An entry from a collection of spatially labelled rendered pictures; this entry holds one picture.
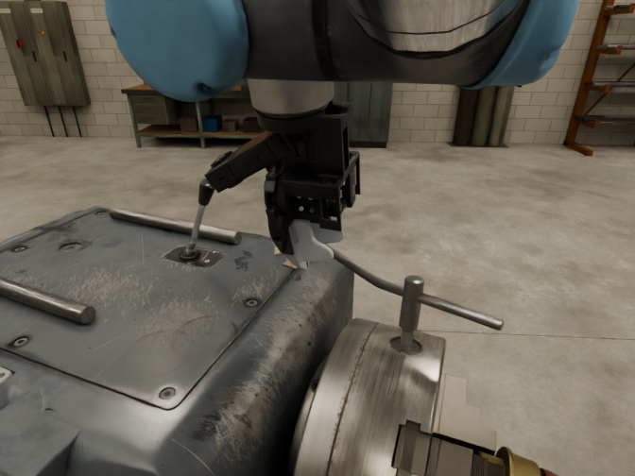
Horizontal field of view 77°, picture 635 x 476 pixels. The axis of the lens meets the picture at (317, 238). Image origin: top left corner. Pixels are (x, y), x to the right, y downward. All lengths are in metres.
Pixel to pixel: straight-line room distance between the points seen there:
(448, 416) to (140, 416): 0.39
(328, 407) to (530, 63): 0.36
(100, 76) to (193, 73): 7.72
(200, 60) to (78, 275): 0.50
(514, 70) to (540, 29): 0.02
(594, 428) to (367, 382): 1.94
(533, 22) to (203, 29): 0.14
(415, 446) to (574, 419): 1.91
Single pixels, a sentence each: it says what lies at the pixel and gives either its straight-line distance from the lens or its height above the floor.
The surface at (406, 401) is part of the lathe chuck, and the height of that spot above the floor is 1.23.
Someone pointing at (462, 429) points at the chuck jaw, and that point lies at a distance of 0.62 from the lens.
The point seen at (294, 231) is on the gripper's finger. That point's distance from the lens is 0.45.
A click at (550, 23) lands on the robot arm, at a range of 0.20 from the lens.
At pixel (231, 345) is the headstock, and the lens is 0.48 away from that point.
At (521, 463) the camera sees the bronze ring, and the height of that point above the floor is 1.12.
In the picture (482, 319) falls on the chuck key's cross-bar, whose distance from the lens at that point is 0.45.
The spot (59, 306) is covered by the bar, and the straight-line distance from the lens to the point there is 0.58.
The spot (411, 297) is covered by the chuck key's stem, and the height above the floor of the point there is 1.30.
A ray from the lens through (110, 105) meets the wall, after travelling 7.97.
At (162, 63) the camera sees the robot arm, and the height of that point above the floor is 1.55.
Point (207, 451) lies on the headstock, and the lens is 0.41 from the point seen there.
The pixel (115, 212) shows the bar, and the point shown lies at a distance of 0.84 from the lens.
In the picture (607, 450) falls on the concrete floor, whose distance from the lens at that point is 2.28.
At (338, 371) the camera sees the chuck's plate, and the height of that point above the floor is 1.23.
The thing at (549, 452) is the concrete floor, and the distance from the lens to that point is 2.15.
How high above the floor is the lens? 1.56
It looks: 27 degrees down
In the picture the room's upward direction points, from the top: straight up
